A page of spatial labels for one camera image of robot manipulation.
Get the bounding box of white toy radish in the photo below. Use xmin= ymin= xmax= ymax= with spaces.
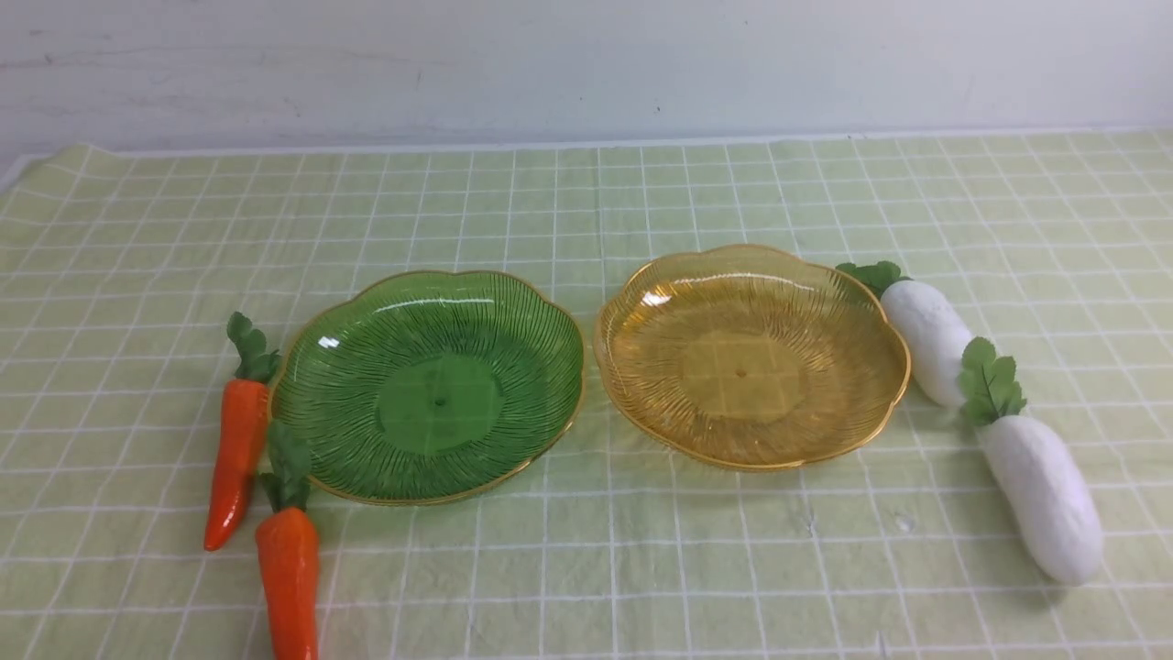
xmin=838 ymin=260 xmax=975 ymax=411
xmin=957 ymin=335 xmax=1103 ymax=586

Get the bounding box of orange toy carrot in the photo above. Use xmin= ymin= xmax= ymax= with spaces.
xmin=255 ymin=419 xmax=320 ymax=659
xmin=203 ymin=312 xmax=282 ymax=552

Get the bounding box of amber plastic plate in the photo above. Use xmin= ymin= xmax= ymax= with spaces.
xmin=592 ymin=244 xmax=911 ymax=472

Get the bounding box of green plastic plate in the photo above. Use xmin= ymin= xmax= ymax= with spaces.
xmin=269 ymin=270 xmax=587 ymax=506

